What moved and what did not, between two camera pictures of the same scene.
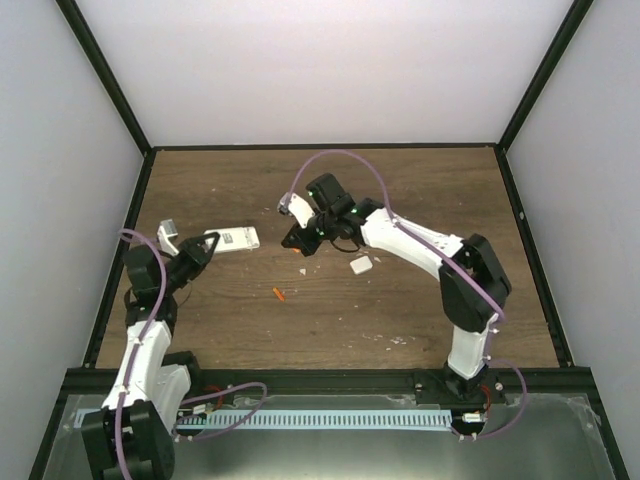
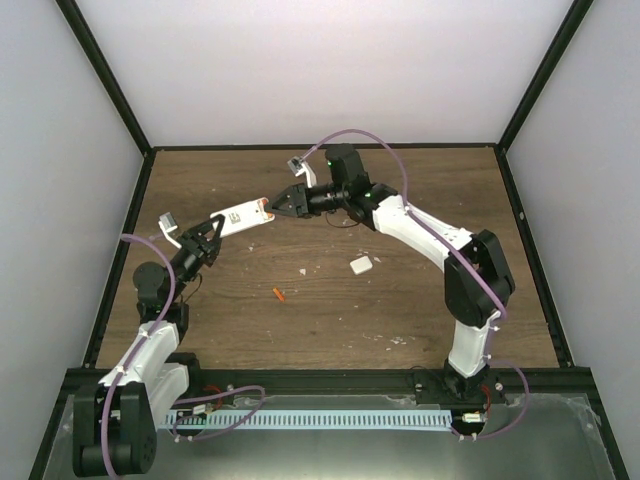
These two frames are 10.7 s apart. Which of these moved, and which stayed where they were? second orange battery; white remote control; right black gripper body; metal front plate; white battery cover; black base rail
Moved: white remote control; right black gripper body
Stayed: second orange battery; black base rail; metal front plate; white battery cover
